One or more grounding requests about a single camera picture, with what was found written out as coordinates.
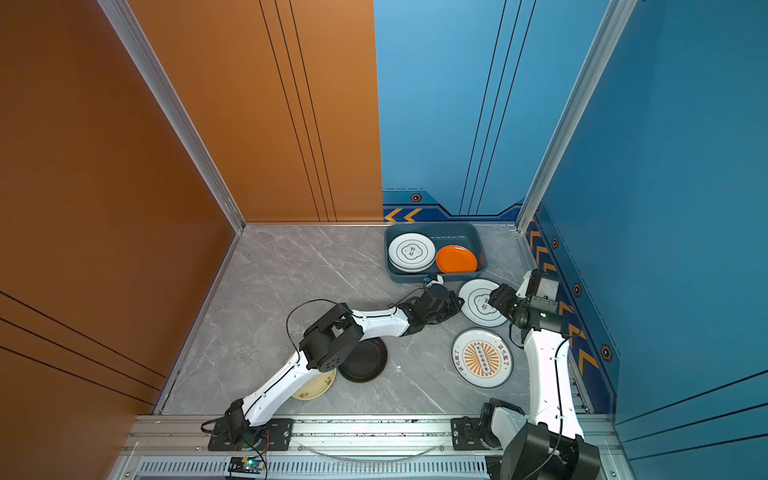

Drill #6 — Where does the white plate quatrefoil motif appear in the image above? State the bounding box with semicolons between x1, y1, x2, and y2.
458;279;507;328
387;233;437;273

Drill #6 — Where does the orange plate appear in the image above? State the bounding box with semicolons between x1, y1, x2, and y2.
436;245;478;274

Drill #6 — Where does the sunburst plate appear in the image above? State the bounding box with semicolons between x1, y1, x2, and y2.
451;328;514;389

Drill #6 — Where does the black plate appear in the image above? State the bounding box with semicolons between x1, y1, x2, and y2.
338;338;388;383

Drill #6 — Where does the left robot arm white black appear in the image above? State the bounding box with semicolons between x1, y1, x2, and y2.
223;282;464;442

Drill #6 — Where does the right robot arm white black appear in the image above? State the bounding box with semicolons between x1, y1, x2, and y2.
481;269;601;479

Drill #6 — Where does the teal plastic bin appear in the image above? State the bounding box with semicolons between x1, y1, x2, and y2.
384;222;487;284

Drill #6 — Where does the cream yellow plate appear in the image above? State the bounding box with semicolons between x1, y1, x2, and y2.
292;369;337;401

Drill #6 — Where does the left circuit board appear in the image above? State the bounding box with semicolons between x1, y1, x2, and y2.
227;456;268;479

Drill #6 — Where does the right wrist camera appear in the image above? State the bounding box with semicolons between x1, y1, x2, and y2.
516;269;538;298

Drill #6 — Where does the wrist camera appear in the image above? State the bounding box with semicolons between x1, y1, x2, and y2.
423;273;444;288
516;269;538;298

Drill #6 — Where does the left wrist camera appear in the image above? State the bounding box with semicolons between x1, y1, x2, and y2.
423;273;444;288

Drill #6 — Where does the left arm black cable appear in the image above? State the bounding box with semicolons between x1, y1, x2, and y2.
284;298;340;355

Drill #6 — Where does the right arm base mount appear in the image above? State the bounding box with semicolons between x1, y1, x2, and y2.
450;416;498;451

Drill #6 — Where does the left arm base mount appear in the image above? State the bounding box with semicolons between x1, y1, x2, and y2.
201;417;294;453

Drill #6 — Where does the right aluminium corner post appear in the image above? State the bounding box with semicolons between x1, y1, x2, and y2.
515;0;637;234

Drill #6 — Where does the aluminium corner post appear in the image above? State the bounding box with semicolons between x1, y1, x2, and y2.
98;0;246;235
515;0;637;234

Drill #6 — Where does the aluminium rail frame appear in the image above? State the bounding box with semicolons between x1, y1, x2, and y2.
107;413;634;480

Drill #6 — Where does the left aluminium corner post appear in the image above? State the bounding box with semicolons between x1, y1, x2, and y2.
98;0;246;235

